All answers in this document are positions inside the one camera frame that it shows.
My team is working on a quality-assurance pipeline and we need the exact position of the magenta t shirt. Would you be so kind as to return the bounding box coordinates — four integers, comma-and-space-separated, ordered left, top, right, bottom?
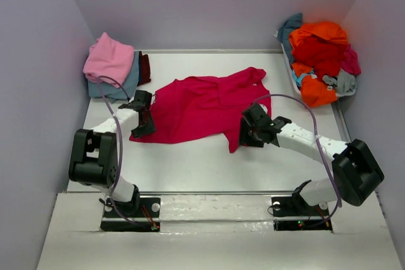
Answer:
340, 44, 361, 77
130, 67, 271, 153

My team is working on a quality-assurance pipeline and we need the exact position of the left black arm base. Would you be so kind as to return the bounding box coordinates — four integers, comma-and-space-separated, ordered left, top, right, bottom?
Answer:
99, 196, 161, 233

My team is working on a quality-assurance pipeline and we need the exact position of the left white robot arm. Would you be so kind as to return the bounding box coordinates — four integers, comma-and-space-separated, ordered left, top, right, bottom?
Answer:
68, 90, 156, 218

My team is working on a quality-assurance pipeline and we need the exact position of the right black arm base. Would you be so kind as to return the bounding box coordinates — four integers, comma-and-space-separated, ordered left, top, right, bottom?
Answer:
267, 196, 333, 231

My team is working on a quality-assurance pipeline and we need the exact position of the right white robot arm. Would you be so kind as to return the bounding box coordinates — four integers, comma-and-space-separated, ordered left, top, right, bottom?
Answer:
239, 103, 384, 214

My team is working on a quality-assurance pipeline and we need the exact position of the light blue folded t shirt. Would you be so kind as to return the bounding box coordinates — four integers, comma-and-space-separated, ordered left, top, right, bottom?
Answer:
87, 52, 139, 102

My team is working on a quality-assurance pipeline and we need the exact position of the dark red folded t shirt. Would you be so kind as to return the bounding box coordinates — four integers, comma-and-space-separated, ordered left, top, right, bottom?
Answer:
138, 51, 151, 85

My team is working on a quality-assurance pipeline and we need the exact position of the pink folded t shirt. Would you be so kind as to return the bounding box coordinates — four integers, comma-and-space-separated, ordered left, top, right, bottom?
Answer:
83, 32, 135, 88

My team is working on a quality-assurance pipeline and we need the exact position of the orange t shirt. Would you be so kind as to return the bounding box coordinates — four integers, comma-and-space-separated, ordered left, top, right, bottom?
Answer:
289, 21, 349, 107

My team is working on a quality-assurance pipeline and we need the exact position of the grey t shirt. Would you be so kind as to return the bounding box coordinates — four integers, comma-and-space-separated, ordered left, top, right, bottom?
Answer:
322, 69, 357, 98

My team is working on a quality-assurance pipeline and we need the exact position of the teal blue t shirt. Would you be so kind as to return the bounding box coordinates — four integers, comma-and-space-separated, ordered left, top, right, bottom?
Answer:
277, 13, 303, 55

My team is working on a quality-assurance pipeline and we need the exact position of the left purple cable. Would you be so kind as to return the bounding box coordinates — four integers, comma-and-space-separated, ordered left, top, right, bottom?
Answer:
96, 75, 159, 227

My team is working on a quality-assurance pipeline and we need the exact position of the purple cable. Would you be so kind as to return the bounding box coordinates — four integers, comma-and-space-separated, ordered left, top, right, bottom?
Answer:
96, 75, 159, 227
251, 94, 343, 229

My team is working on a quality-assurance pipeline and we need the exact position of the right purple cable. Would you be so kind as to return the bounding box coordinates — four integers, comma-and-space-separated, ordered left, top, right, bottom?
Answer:
251, 94, 343, 229

